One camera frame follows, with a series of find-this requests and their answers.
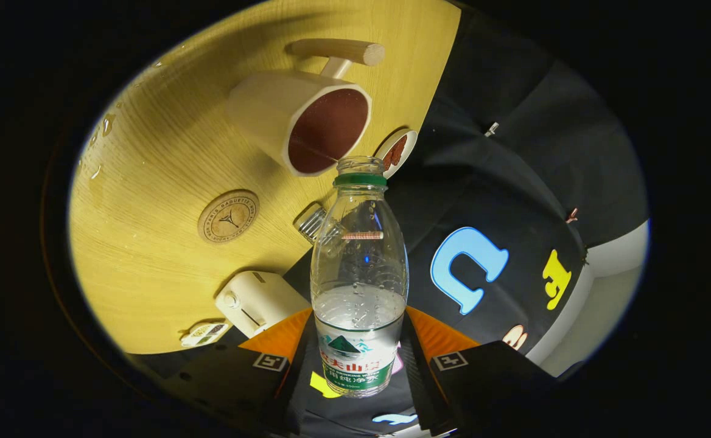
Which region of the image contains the wooden table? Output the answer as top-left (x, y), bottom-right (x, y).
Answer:
top-left (68, 0), bottom-right (463, 355)

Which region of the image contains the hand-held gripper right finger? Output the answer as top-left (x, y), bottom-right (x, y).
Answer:
top-left (399, 306), bottom-right (560, 437)

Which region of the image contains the round wooden coaster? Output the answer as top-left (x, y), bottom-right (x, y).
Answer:
top-left (197, 189), bottom-right (260, 244)

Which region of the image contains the ribbed drinking glass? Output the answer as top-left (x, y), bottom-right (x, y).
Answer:
top-left (293, 204), bottom-right (332, 245)

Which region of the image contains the clear plastic juice bottle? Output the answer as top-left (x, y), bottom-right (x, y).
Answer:
top-left (310, 156), bottom-right (410, 399)

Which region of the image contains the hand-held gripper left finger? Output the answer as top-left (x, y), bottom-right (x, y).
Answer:
top-left (127, 308), bottom-right (317, 437)

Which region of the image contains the divided white dish with grains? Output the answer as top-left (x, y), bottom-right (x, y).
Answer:
top-left (180, 321), bottom-right (231, 348)

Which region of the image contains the white toaster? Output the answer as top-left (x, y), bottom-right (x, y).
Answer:
top-left (214, 271), bottom-right (312, 339)

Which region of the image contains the small white round plate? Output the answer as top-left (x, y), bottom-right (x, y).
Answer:
top-left (373, 128), bottom-right (418, 179)

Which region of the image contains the cream cup with wooden handle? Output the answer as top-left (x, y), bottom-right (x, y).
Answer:
top-left (226, 38), bottom-right (387, 178)

